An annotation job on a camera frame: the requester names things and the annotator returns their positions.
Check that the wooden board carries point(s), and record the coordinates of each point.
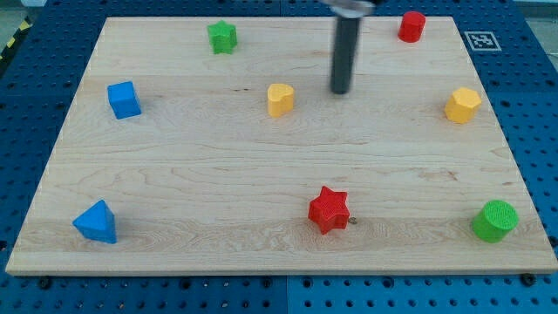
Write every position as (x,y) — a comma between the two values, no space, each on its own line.
(205,182)

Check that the green cylinder block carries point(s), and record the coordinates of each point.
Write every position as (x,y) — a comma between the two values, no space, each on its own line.
(495,220)

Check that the white fiducial marker tag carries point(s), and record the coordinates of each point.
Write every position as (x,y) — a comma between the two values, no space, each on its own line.
(482,41)

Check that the green star block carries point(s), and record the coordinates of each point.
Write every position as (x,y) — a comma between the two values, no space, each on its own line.
(222,37)

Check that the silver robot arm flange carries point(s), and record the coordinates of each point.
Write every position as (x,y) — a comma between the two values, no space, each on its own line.
(350,8)

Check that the red cylinder block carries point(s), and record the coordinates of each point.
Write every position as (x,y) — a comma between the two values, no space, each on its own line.
(411,27)

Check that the yellow black hazard tape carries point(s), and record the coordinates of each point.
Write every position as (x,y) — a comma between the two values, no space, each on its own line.
(15,40)

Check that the blue cube block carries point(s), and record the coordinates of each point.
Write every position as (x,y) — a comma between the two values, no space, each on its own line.
(123,100)

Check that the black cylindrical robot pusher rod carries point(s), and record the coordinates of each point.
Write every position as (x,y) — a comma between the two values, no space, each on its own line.
(343,55)

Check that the yellow hexagon block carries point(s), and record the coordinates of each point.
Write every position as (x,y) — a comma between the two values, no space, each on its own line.
(462,105)

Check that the blue triangle block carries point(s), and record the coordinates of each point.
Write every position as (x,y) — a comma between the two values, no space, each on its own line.
(97,223)

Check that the red star block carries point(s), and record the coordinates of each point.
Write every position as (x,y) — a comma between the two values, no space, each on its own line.
(329,210)

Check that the yellow heart block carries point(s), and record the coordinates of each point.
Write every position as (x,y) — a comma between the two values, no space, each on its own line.
(280,99)

